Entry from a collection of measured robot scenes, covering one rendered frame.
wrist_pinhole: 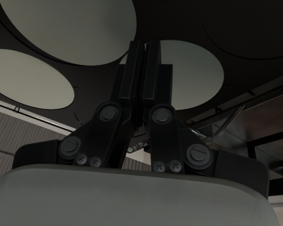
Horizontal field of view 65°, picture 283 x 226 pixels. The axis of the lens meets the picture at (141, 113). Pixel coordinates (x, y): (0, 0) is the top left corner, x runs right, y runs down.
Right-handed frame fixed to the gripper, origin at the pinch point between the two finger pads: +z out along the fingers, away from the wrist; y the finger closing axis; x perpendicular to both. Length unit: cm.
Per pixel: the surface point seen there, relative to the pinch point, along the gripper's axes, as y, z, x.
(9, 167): -142, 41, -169
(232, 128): 9.8, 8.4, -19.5
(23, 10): -9.6, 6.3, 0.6
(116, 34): -3.0, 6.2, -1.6
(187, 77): 2.7, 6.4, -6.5
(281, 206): 18.0, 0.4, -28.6
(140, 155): -7, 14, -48
